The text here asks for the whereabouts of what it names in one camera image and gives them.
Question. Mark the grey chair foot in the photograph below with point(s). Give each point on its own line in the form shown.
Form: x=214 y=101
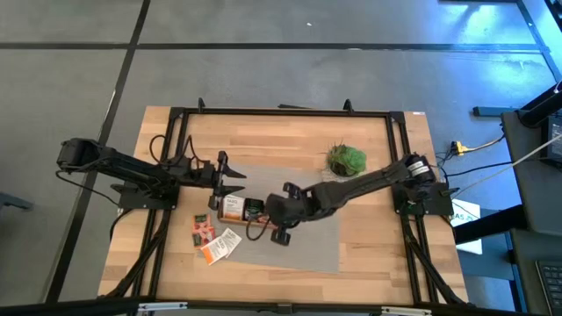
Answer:
x=13 y=201

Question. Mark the yellow power plug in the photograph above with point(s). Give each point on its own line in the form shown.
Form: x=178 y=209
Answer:
x=458 y=147

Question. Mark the dark blackcurrant tea packet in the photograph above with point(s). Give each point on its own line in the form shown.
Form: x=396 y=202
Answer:
x=254 y=209

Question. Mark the black keyboard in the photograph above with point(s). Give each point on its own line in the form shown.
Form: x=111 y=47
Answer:
x=551 y=285

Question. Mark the succulent in triangle-patterned pot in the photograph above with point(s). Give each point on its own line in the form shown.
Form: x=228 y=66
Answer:
x=349 y=160

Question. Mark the slanted black beam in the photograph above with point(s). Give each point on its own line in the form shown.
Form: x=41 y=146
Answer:
x=492 y=224

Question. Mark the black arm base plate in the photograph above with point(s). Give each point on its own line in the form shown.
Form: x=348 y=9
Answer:
x=439 y=199
x=131 y=201

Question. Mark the red peach tea packet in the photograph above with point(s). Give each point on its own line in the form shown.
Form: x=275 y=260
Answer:
x=203 y=239
x=201 y=221

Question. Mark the teal metal bar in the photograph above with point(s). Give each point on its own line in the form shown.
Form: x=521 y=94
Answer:
x=492 y=111

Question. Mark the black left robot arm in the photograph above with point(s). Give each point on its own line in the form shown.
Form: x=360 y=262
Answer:
x=131 y=169

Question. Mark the grey woven placemat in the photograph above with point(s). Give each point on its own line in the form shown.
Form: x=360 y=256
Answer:
x=307 y=250

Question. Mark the white paper sheet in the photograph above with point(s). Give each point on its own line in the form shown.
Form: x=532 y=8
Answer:
x=472 y=246

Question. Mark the white printed sign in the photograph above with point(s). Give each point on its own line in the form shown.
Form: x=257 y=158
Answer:
x=467 y=215

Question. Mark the wooden tea organiser box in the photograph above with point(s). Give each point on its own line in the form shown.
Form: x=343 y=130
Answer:
x=228 y=221

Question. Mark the white orange Tazo tea packet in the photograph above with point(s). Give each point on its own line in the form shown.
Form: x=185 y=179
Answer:
x=232 y=207
x=213 y=252
x=231 y=241

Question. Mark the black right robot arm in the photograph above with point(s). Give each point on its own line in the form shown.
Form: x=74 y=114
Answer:
x=364 y=182

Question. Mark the thick black beam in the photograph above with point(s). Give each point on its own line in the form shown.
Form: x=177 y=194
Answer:
x=542 y=105

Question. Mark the black aluminium table frame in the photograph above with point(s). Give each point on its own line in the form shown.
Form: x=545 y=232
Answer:
x=285 y=112

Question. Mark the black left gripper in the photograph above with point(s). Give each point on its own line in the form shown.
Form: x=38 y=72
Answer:
x=197 y=173

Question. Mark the grey desk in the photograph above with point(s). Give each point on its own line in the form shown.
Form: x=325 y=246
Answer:
x=527 y=197

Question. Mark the black crossbar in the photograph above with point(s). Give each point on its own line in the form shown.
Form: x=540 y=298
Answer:
x=88 y=307

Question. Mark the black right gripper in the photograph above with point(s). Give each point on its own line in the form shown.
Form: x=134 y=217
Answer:
x=290 y=210

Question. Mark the silver metal bracket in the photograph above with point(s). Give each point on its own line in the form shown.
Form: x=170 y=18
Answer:
x=162 y=306
x=406 y=311

